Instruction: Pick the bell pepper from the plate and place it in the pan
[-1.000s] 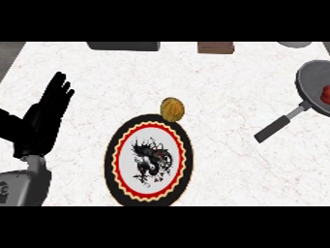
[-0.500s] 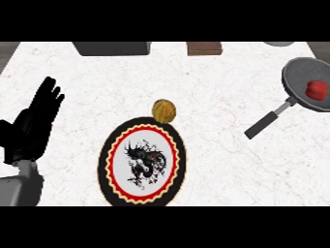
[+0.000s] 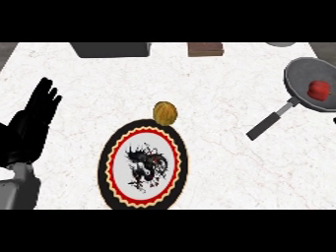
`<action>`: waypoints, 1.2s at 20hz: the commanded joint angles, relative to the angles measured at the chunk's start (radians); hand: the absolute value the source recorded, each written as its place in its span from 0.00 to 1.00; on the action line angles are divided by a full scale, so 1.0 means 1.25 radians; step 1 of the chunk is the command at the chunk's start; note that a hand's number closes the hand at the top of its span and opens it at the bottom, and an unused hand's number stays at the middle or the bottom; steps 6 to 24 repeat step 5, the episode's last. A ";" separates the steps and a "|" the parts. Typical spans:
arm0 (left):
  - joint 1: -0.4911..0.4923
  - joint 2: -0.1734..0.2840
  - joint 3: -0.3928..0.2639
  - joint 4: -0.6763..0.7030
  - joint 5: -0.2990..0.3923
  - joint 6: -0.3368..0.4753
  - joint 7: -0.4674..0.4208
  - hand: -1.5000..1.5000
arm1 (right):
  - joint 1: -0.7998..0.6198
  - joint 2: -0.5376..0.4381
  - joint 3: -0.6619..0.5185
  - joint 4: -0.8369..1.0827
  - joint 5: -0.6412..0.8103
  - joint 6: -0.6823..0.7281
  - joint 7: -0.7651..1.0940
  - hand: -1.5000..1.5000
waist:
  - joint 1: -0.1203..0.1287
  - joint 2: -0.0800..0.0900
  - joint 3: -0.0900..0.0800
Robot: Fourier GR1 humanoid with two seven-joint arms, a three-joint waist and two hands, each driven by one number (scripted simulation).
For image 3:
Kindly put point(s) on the red bell pepper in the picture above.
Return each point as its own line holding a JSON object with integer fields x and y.
{"x": 319, "y": 90}

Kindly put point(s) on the grey frying pan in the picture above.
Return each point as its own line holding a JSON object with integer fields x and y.
{"x": 316, "y": 83}

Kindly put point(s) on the dark grey box appliance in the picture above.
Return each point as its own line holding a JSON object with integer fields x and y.
{"x": 112, "y": 49}

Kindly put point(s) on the black red patterned plate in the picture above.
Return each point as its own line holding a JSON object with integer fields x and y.
{"x": 143, "y": 164}

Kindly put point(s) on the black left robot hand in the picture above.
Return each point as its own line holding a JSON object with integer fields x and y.
{"x": 28, "y": 128}

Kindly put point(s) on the grey round object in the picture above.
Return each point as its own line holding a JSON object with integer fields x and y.
{"x": 281, "y": 44}

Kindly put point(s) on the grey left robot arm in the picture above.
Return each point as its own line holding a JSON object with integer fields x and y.
{"x": 11, "y": 188}

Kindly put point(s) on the brown wooden block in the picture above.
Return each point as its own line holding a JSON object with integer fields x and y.
{"x": 205, "y": 49}

